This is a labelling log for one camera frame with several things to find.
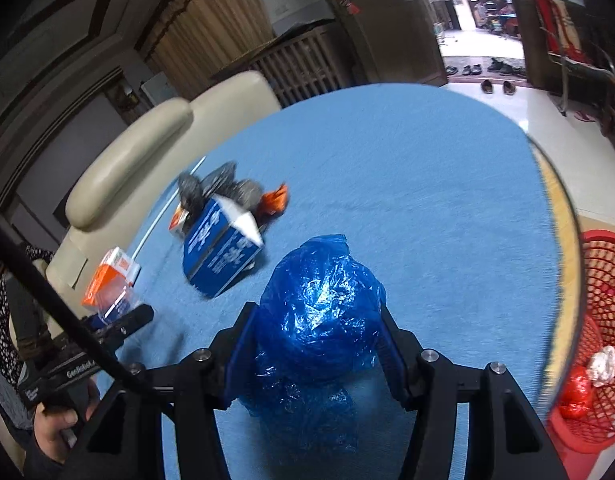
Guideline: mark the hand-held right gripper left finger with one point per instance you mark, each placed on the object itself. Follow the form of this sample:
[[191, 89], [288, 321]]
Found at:
[[240, 355]]

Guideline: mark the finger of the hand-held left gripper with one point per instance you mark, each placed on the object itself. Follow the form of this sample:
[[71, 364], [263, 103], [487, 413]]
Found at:
[[130, 320]]

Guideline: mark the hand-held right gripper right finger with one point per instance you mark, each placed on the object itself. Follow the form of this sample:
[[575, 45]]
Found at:
[[390, 360]]

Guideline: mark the blue plastic bag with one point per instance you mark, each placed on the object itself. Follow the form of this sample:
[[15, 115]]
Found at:
[[317, 300]]

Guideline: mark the blue and white medicine box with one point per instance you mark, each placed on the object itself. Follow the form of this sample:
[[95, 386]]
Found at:
[[212, 250]]

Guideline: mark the white and orange medicine box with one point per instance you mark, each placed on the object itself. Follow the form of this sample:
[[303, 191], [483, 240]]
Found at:
[[177, 222]]

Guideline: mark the red plastic basket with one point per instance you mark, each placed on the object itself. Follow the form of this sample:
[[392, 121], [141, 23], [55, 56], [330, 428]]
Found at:
[[602, 270]]

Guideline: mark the person's left hand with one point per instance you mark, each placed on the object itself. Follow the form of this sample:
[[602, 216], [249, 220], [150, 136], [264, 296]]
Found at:
[[55, 435]]

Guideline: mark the small orange medicine box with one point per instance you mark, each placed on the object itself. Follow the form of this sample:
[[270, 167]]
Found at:
[[107, 272]]

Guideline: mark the thin white stick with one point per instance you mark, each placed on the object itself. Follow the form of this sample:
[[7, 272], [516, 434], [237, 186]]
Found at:
[[157, 220]]

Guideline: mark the grey crumpled plastic bag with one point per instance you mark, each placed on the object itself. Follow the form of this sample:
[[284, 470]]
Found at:
[[220, 177], [190, 190], [250, 192]]

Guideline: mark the orange crumpled wrapper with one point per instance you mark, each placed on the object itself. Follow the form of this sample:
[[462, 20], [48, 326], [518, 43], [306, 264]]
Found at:
[[275, 200]]

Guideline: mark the blue tablecloth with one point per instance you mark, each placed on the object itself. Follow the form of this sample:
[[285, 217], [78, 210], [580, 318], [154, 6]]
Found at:
[[412, 185]]

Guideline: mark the cream leather armchair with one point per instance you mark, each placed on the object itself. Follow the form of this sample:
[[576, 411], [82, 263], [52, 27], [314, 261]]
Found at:
[[137, 140]]

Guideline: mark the red crumpled wrapper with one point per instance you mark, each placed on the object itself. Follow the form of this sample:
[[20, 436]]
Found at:
[[577, 390]]

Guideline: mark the silver crumpled foil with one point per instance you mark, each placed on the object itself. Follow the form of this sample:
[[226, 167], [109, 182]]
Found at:
[[601, 365]]

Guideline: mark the dark framed picture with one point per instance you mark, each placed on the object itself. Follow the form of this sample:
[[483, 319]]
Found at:
[[126, 95]]

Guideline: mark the pale framed board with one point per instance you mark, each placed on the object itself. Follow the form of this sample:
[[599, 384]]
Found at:
[[160, 90]]

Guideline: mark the wooden slatted crib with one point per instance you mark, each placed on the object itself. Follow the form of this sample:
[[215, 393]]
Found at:
[[297, 65]]

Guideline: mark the beige curtain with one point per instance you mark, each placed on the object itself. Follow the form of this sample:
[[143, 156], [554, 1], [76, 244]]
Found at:
[[212, 25]]

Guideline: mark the red slipper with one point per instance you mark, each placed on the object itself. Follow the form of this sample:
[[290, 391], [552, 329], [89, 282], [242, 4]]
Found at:
[[585, 116]]

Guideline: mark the group of shoes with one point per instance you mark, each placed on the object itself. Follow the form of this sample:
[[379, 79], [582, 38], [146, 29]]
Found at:
[[497, 65]]

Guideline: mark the brown wooden door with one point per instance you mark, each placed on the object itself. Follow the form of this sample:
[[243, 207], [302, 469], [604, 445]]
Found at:
[[387, 35]]

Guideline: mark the red hanging ornament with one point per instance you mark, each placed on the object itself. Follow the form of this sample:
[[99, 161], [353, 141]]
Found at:
[[351, 5]]

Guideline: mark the red patterned cloth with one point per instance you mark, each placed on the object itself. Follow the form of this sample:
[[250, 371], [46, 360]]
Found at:
[[557, 30]]

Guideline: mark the metal frame chair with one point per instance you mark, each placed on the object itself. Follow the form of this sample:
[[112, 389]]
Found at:
[[565, 75]]

